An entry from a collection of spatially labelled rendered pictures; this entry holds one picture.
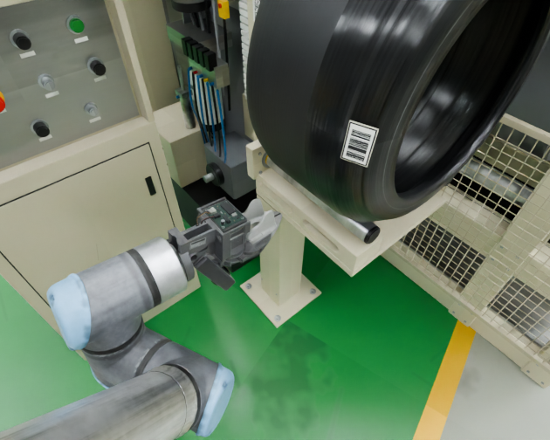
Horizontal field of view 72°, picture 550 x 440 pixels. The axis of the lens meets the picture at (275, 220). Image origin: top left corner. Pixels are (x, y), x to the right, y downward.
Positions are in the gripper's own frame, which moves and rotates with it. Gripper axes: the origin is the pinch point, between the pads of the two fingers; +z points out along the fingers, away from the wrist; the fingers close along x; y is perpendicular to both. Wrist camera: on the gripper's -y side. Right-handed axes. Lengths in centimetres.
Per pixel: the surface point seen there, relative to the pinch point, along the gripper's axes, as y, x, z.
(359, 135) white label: 21.8, -10.1, 3.4
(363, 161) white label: 18.3, -11.5, 4.1
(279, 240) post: -49, 28, 31
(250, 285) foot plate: -95, 44, 33
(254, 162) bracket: -8.2, 24.9, 15.1
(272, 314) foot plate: -96, 26, 33
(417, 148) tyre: -1.0, 0.2, 46.5
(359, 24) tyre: 33.8, -4.9, 4.9
